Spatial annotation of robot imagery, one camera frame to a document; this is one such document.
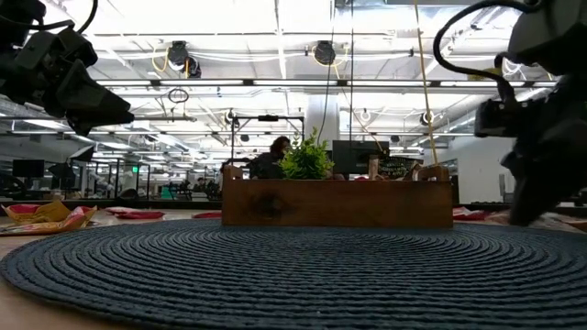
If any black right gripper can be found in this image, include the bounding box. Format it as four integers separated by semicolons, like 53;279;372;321
502;77;587;227

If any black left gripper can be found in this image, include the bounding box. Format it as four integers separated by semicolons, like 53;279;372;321
0;27;136;138

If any wooden tea organizer box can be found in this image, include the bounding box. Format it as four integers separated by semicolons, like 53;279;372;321
221;163;455;229

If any black computer monitor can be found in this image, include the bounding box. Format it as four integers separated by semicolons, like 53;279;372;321
12;159;46;179
331;139;392;181

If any person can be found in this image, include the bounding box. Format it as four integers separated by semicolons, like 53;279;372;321
247;135;293;181

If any small green potted plant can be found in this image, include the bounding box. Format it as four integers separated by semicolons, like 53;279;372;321
279;127;336;181

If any round dark blue woven placemat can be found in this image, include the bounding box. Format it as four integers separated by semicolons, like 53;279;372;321
0;218;587;330

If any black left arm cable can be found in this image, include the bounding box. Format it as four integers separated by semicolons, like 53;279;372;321
0;0;100;36

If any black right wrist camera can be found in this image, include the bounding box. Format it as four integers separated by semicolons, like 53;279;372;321
474;97;549;138

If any black ceiling cable reel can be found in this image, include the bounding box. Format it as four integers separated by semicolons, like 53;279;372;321
165;39;203;79
313;39;338;67

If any black aluminium table frame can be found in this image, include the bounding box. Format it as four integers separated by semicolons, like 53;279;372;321
0;196;587;219

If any yellow hanging cord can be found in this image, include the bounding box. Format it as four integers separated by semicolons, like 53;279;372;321
413;0;439;167

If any black camera rig frame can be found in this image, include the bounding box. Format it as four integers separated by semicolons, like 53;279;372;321
230;113;306;164

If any black hanging cable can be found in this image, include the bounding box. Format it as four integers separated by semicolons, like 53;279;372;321
349;0;355;142

